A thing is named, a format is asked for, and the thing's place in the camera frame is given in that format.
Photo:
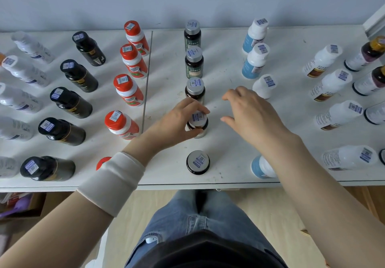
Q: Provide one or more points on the person's left hand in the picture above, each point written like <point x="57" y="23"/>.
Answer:
<point x="168" y="129"/>

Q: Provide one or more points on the person's right hand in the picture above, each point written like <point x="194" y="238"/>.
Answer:
<point x="258" y="123"/>

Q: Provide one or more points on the silver cap green bottle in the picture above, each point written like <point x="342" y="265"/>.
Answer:
<point x="195" y="89"/>
<point x="192" y="34"/>
<point x="198" y="162"/>
<point x="198" y="120"/>
<point x="194" y="61"/>

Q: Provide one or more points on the white cap blue bottle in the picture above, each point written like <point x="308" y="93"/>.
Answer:
<point x="255" y="34"/>
<point x="261" y="168"/>
<point x="255" y="60"/>
<point x="264" y="86"/>

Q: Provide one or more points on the white metal shelf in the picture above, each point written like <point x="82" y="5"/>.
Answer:
<point x="225" y="60"/>

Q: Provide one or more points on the black bottle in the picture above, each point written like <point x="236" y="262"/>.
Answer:
<point x="47" y="168"/>
<point x="61" y="132"/>
<point x="78" y="75"/>
<point x="88" y="48"/>
<point x="70" y="102"/>

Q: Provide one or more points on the gold cap dark bottle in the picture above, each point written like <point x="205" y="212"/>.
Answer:
<point x="376" y="114"/>
<point x="370" y="81"/>
<point x="365" y="53"/>
<point x="382" y="156"/>

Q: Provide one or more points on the white cap navy orange bottle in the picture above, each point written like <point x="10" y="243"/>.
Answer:
<point x="2" y="58"/>

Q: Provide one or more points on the person's left forearm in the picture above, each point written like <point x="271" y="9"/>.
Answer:
<point x="60" y="231"/>

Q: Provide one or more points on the person's right forearm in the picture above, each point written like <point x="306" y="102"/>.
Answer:
<point x="331" y="210"/>

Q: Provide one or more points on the row of red-capped orange bottles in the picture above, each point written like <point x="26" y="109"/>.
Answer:
<point x="105" y="81"/>

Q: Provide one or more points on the person's blue jeans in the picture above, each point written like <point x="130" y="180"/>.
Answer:
<point x="186" y="213"/>

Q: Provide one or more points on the person's black shirt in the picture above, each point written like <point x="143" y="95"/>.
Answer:
<point x="210" y="252"/>

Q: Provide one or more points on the white knit wristband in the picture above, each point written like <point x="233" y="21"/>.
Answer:
<point x="111" y="183"/>

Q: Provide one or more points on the brown cardboard box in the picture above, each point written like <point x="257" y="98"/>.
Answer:
<point x="37" y="206"/>

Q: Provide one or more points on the purple bag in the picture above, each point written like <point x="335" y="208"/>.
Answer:
<point x="15" y="207"/>

